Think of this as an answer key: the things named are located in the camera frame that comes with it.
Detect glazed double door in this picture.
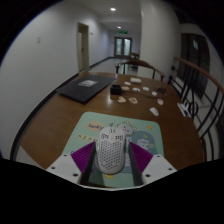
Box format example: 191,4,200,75
113,36,133,58

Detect black railing with wooden handrail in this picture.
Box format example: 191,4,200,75
168,55,224,163

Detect dark framed window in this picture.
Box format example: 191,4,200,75
179,33,211,98

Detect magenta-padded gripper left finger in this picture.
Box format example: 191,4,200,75
45,141,98,185

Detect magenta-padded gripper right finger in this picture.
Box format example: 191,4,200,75
128,141,178,186

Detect green printed mouse pad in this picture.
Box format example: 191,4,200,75
63,111,165,188

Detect small black box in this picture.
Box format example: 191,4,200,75
110,84,122,96

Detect wooden armchair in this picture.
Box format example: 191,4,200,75
114,59,166,82

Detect white perforated computer mouse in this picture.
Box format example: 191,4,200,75
95,125,128,175

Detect white side door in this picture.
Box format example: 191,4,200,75
76,21,91,73

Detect black closed laptop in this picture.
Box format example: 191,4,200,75
55,73,117,105

